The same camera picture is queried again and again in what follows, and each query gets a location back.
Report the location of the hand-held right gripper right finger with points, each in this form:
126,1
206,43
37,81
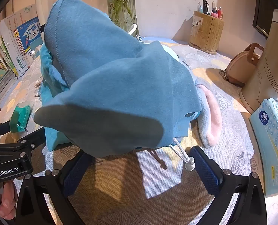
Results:
206,168

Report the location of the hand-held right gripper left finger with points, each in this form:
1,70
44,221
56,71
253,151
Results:
75,171

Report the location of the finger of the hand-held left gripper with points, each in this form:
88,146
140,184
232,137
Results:
1,129
28,139

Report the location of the green packet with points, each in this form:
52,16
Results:
20,119

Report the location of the blue plush toy pink ear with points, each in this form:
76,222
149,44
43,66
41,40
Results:
211,121

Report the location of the teal fleece pouch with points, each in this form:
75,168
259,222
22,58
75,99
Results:
52,91

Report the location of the blue suede cloth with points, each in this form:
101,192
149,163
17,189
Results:
106,75

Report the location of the blue plaid bow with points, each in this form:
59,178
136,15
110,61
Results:
140,39

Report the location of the person's left hand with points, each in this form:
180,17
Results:
8,201

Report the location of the fan-patterned tablecloth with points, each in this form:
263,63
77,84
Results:
153,182

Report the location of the row of books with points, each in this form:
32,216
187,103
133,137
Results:
14,46

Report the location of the brown round handbag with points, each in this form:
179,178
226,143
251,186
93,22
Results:
241,68

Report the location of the beige thermos bottle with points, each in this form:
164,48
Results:
268,70

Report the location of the wooden pen holder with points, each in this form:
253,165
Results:
207,35

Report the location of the bunch of pens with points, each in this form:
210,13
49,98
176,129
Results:
210,10

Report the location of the black wall television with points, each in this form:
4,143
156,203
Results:
262,14

